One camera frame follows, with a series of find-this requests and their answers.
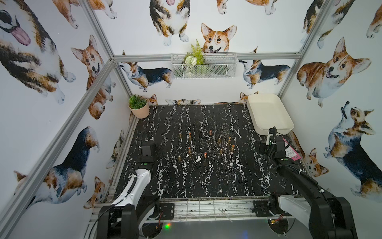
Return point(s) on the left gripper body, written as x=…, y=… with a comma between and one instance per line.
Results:
x=148, y=150

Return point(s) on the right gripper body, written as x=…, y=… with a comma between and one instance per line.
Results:
x=270, y=154

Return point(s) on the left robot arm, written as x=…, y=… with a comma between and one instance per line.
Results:
x=126, y=210

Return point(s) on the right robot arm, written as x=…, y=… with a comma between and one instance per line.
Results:
x=325, y=215

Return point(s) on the pink label card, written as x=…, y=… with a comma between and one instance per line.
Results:
x=290, y=151

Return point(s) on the cream rectangular tray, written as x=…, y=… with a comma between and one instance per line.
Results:
x=267, y=111

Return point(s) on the potted green plant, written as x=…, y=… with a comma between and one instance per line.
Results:
x=139, y=106

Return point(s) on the artificial fern with flower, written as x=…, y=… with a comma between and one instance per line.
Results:
x=194, y=56

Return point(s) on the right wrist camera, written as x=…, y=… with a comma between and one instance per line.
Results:
x=268, y=139

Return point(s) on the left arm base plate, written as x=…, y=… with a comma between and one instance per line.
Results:
x=165, y=211

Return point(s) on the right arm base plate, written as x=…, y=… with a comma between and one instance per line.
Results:
x=262, y=209

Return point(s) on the aluminium front rail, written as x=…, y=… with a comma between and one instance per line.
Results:
x=233, y=209

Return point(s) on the white wire wall basket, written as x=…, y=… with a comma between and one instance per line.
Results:
x=215, y=65

